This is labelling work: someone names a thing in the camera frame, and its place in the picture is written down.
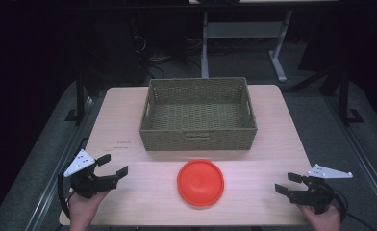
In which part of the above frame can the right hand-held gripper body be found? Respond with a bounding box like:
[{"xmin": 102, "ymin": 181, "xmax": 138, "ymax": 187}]
[{"xmin": 288, "ymin": 164, "xmax": 354, "ymax": 216}]

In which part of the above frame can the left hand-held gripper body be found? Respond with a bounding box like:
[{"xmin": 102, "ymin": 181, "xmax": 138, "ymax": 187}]
[{"xmin": 63, "ymin": 148, "xmax": 119, "ymax": 199}]

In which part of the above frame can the orange plastic disc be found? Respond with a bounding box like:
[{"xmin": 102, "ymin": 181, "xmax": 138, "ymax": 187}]
[{"xmin": 176, "ymin": 159, "xmax": 226, "ymax": 208}]

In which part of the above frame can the green woven basket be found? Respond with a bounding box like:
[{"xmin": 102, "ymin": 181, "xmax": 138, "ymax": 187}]
[{"xmin": 138, "ymin": 76, "xmax": 259, "ymax": 152}]

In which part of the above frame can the person's left hand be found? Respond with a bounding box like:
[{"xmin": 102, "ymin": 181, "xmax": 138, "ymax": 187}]
[{"xmin": 68, "ymin": 190, "xmax": 110, "ymax": 231}]

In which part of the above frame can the person's right hand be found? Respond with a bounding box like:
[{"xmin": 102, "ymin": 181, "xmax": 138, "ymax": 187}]
[{"xmin": 297, "ymin": 202, "xmax": 342, "ymax": 231}]

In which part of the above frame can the black metal stand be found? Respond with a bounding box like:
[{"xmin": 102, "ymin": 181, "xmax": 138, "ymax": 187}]
[
  {"xmin": 64, "ymin": 71, "xmax": 88, "ymax": 126},
  {"xmin": 337, "ymin": 68, "xmax": 365, "ymax": 126}
]

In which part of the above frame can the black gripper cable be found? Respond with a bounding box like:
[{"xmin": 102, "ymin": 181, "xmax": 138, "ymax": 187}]
[
  {"xmin": 332, "ymin": 188, "xmax": 377, "ymax": 231},
  {"xmin": 57, "ymin": 172, "xmax": 73, "ymax": 221}
]

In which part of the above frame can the aluminium rail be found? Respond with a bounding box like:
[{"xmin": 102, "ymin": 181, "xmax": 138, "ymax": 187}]
[
  {"xmin": 24, "ymin": 95, "xmax": 96, "ymax": 231},
  {"xmin": 323, "ymin": 95, "xmax": 377, "ymax": 222}
]

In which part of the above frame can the tangle of floor cables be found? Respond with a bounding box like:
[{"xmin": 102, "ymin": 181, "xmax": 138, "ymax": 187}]
[{"xmin": 130, "ymin": 17, "xmax": 204, "ymax": 81}]

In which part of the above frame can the white metal desk frame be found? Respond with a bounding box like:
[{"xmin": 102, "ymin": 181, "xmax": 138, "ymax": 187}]
[{"xmin": 200, "ymin": 9, "xmax": 294, "ymax": 83}]

